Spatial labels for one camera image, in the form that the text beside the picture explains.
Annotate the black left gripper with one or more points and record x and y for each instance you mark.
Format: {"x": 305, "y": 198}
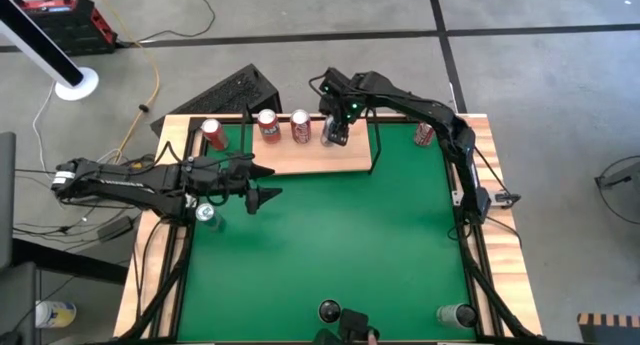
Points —
{"x": 220, "y": 177}

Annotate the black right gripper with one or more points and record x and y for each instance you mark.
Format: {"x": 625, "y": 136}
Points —
{"x": 342, "y": 95}

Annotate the blue silver Red Bull can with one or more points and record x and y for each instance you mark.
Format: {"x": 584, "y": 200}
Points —
{"x": 326, "y": 131}
{"x": 207, "y": 216}

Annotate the red Coca-Cola can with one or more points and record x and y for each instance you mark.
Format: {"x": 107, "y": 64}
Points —
{"x": 300, "y": 126}
{"x": 424, "y": 135}

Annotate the red Fanta strawberry can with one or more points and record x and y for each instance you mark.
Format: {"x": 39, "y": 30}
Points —
{"x": 215, "y": 133}
{"x": 269, "y": 126}

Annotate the white Celsius energy drink can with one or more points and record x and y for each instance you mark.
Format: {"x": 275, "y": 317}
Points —
{"x": 330, "y": 311}
{"x": 457, "y": 316}

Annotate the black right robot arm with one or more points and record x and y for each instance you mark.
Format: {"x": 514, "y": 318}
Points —
{"x": 425, "y": 110}

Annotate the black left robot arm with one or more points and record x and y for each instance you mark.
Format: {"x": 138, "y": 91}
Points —
{"x": 150, "y": 177}

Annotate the black perforated case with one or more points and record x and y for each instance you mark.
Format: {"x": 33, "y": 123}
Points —
{"x": 225, "y": 92}

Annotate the black power adapter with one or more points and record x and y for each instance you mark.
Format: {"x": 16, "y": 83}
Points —
{"x": 115, "y": 228}

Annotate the black handheld device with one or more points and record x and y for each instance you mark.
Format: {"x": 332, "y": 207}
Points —
{"x": 352, "y": 326}

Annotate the small gray box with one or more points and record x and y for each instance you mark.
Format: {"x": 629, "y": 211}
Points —
{"x": 501, "y": 198}

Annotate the person's hand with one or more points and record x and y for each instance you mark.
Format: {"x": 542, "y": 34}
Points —
{"x": 373, "y": 338}

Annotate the black beam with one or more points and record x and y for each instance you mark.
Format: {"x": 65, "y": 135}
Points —
{"x": 70, "y": 265}

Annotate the white stand with round base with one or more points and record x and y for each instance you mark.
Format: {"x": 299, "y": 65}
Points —
{"x": 75, "y": 87}

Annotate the white yellow canister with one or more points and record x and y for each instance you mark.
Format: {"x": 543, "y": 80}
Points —
{"x": 55, "y": 314}

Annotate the red black power station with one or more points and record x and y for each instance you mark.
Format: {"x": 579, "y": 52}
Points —
{"x": 65, "y": 25}

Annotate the gray panel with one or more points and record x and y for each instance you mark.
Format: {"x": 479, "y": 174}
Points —
{"x": 6, "y": 200}

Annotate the gray device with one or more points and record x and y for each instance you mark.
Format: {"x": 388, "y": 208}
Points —
{"x": 620, "y": 177}

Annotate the orange black striped box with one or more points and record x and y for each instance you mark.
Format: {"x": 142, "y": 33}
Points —
{"x": 607, "y": 327}

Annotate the wooden shelf black metal frame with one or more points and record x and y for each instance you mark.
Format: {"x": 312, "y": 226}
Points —
{"x": 320, "y": 157}

